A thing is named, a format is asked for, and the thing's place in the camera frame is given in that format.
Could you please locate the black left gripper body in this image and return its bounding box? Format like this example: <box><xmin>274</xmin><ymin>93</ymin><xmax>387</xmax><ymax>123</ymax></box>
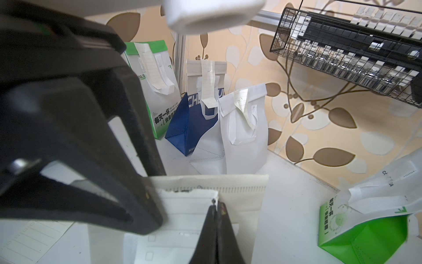
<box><xmin>1</xmin><ymin>1</ymin><xmax>126</xmax><ymax>86</ymax></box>

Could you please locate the dark navy small bag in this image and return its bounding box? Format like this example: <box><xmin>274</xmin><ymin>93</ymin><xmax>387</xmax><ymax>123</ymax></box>
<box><xmin>88</xmin><ymin>174</ymin><xmax>269</xmax><ymax>264</ymax></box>

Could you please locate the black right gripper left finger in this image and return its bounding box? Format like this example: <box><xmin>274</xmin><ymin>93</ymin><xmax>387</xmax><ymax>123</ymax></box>
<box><xmin>189</xmin><ymin>205</ymin><xmax>217</xmax><ymax>264</ymax></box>

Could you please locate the small blue paper bag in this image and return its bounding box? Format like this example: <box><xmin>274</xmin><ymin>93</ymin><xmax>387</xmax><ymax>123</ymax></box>
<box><xmin>165</xmin><ymin>60</ymin><xmax>218</xmax><ymax>156</ymax></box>

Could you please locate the small green paper bag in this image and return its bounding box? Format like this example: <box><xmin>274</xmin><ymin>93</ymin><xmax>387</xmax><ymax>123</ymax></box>
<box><xmin>318</xmin><ymin>149</ymin><xmax>422</xmax><ymax>264</ymax></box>

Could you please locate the white paper bag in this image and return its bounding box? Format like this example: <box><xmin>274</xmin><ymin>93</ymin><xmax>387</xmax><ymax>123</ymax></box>
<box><xmin>190</xmin><ymin>84</ymin><xmax>268</xmax><ymax>175</ymax></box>

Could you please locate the black wire basket back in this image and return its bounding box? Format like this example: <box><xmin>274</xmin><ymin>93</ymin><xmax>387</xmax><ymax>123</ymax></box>
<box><xmin>269</xmin><ymin>0</ymin><xmax>422</xmax><ymax>109</ymax></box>

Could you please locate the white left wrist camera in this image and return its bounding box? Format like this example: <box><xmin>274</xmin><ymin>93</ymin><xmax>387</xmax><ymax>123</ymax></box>
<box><xmin>163</xmin><ymin>0</ymin><xmax>266</xmax><ymax>35</ymax></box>

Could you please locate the large green white bag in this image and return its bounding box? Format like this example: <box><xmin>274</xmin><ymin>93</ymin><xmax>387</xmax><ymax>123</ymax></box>
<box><xmin>122</xmin><ymin>40</ymin><xmax>181</xmax><ymax>139</ymax></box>

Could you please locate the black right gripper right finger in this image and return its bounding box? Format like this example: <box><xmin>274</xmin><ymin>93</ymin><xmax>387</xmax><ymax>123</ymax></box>
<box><xmin>216</xmin><ymin>202</ymin><xmax>245</xmax><ymax>264</ymax></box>

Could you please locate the cream lined receipt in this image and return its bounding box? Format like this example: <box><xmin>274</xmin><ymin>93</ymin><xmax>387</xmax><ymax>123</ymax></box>
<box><xmin>234</xmin><ymin>89</ymin><xmax>258</xmax><ymax>130</ymax></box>
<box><xmin>1</xmin><ymin>220</ymin><xmax>74</xmax><ymax>264</ymax></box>
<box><xmin>201</xmin><ymin>59</ymin><xmax>218</xmax><ymax>108</ymax></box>
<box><xmin>135</xmin><ymin>43</ymin><xmax>174</xmax><ymax>95</ymax></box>
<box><xmin>134</xmin><ymin>188</ymin><xmax>231</xmax><ymax>264</ymax></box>

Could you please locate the black socket set holder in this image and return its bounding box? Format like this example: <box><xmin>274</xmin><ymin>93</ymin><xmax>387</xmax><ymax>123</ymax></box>
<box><xmin>289</xmin><ymin>6</ymin><xmax>422</xmax><ymax>106</ymax></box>

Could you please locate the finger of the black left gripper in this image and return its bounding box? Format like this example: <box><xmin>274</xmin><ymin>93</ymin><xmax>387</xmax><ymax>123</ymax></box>
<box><xmin>1</xmin><ymin>78</ymin><xmax>163</xmax><ymax>235</ymax></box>
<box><xmin>80</xmin><ymin>66</ymin><xmax>166</xmax><ymax>176</ymax></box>

